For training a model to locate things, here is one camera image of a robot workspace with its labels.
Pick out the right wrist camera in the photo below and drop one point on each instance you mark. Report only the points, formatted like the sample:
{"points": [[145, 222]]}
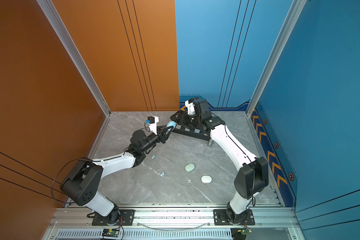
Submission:
{"points": [[197, 107]]}

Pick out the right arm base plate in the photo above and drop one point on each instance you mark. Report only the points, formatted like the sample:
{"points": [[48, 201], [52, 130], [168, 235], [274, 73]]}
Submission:
{"points": [[225, 217]]}

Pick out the black white chessboard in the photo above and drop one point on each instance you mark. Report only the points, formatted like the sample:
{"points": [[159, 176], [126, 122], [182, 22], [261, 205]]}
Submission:
{"points": [[194, 133]]}

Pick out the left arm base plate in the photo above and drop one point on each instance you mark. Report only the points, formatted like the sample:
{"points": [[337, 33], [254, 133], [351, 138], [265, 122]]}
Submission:
{"points": [[125, 217]]}

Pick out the aluminium corner post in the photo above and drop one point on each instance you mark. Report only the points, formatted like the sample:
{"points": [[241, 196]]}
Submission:
{"points": [[64, 36], [282, 38]]}

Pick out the green circuit board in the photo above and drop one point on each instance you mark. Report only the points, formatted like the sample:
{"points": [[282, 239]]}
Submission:
{"points": [[245, 231], [111, 234]]}

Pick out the white earbud case front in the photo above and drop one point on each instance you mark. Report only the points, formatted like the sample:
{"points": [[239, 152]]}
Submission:
{"points": [[206, 179]]}

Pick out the green circuit board left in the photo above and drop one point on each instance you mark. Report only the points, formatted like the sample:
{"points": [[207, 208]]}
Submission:
{"points": [[111, 234]]}

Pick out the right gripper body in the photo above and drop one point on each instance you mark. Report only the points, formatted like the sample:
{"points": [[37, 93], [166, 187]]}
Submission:
{"points": [[191, 120]]}

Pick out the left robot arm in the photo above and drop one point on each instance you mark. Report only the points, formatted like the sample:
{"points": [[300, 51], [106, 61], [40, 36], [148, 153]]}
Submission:
{"points": [[82, 182]]}

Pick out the light blue earbud case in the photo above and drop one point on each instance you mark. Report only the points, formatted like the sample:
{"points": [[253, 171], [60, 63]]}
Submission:
{"points": [[171, 124]]}

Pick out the right aluminium corner post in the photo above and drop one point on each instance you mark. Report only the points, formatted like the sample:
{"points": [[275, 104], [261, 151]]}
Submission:
{"points": [[282, 38]]}

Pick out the white earbud case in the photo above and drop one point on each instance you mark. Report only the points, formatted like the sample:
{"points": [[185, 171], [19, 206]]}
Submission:
{"points": [[206, 179], [189, 167]]}

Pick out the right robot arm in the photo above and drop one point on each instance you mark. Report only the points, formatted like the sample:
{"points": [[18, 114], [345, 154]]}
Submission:
{"points": [[253, 172]]}

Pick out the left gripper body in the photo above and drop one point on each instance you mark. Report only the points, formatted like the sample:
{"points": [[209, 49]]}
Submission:
{"points": [[160, 138]]}

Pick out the aluminium front rail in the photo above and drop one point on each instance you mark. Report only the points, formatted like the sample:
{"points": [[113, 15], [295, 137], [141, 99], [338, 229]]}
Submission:
{"points": [[177, 216]]}

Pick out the green circuit board right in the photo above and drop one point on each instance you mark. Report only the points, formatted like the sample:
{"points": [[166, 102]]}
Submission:
{"points": [[245, 231]]}

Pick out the left aluminium corner post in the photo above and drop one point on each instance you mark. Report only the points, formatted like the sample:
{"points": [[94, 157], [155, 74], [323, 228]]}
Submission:
{"points": [[64, 36]]}

